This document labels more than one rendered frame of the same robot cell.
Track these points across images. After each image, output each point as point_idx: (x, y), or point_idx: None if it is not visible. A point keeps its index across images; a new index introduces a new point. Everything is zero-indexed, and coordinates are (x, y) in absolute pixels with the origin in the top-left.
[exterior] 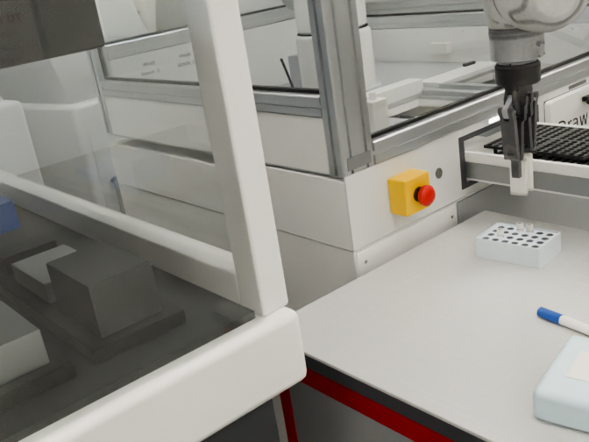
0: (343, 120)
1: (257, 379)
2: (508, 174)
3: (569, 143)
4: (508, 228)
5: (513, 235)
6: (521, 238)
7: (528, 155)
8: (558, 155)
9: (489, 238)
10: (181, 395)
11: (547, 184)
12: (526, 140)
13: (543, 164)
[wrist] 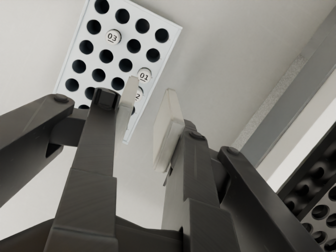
0: None
1: None
2: (325, 58)
3: None
4: (159, 51)
5: (116, 62)
6: (105, 76)
7: (155, 159)
8: (314, 199)
9: (103, 14)
10: None
11: (251, 146)
12: (170, 181)
13: (277, 161)
